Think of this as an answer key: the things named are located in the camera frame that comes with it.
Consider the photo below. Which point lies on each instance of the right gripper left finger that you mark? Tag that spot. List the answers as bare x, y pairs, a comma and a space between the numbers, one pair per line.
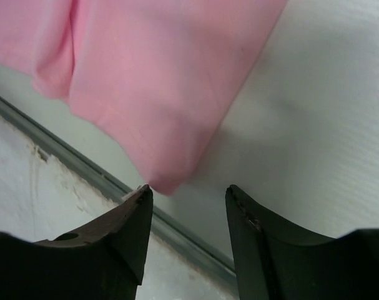
103, 259

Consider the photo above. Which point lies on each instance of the aluminium table frame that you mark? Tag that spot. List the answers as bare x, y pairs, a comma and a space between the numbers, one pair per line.
191, 247

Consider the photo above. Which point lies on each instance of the pink t shirt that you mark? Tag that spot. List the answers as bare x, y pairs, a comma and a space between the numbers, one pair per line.
156, 76

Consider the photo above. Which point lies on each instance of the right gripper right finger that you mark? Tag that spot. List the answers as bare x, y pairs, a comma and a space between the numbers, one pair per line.
275, 258

